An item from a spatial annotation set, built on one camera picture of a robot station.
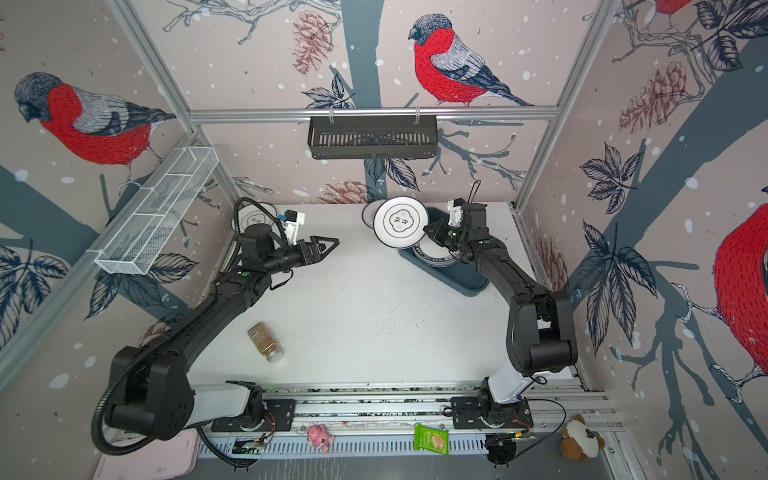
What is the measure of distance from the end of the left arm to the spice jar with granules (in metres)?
0.26

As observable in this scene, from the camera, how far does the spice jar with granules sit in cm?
82

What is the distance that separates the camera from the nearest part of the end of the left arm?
0.64m
